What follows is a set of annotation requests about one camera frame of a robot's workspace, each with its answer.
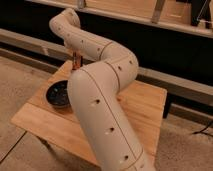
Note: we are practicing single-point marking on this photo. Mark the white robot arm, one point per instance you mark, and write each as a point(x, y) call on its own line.
point(92, 91)

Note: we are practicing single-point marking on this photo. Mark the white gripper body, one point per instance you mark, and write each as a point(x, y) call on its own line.
point(72, 50)

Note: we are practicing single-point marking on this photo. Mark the wooden shelf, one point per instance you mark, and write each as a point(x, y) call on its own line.
point(168, 14)

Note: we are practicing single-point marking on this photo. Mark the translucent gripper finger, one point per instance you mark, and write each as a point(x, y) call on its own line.
point(80, 60)
point(74, 61)

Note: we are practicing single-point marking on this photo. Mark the wooden table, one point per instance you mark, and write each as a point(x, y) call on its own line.
point(143, 105)

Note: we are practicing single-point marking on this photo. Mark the dark ceramic bowl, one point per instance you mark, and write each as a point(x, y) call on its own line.
point(57, 95)

